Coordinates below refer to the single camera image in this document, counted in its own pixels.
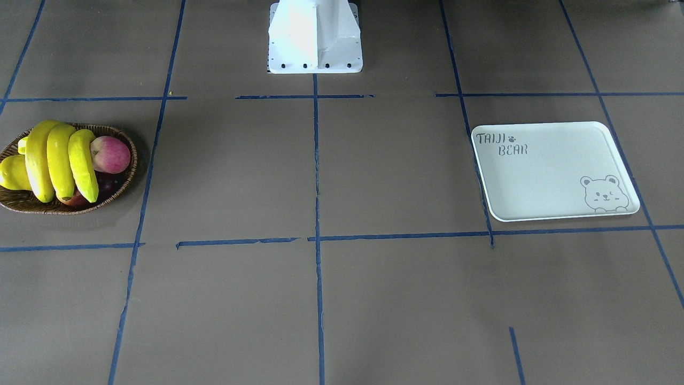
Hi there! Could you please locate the yellow banana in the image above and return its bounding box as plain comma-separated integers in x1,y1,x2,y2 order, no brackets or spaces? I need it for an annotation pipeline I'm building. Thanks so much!
17,136,28,155
67,129,99,204
46,124,76,201
25,119,62,204

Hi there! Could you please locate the brown wicker basket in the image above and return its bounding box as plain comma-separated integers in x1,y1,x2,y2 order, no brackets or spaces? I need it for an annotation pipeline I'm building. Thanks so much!
1,122,138,216

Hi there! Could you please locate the white bear tray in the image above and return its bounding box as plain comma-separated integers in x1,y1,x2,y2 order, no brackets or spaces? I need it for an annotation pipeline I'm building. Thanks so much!
471,121,641,222

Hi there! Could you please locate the red apple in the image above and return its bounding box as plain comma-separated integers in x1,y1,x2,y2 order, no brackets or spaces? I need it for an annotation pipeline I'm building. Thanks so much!
90,136,130,174

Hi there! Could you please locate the yellow lemon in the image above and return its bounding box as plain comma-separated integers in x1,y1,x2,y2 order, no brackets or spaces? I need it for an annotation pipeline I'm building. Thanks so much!
1,155,32,191

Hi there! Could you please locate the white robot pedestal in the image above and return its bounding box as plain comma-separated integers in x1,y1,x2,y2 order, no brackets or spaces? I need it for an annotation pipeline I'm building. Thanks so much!
267,1,363,74

